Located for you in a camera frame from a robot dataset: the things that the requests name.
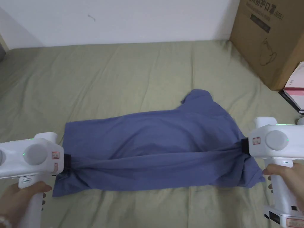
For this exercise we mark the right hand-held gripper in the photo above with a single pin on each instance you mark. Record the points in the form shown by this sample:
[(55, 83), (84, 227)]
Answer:
[(275, 142)]

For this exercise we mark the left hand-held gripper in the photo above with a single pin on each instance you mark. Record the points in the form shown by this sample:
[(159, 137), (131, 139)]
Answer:
[(35, 154)]

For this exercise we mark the blue shirt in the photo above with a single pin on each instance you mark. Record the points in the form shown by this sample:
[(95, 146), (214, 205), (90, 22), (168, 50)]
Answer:
[(152, 142)]

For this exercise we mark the person's right hand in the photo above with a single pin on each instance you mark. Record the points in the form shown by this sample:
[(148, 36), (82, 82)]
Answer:
[(286, 177)]

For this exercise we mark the person's left hand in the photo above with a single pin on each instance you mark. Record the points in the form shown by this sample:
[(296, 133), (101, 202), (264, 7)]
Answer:
[(16, 201)]

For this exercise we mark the small white round object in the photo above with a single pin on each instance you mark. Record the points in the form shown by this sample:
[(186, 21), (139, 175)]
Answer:
[(301, 121)]

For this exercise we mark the white and dark red box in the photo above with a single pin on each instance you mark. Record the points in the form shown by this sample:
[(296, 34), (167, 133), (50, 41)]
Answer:
[(295, 92)]

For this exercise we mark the brown cardboard carton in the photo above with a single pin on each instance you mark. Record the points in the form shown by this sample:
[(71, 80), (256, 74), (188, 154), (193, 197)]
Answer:
[(268, 35)]

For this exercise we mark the bed with pale green sheet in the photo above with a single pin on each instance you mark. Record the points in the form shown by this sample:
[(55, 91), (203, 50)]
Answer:
[(118, 76)]

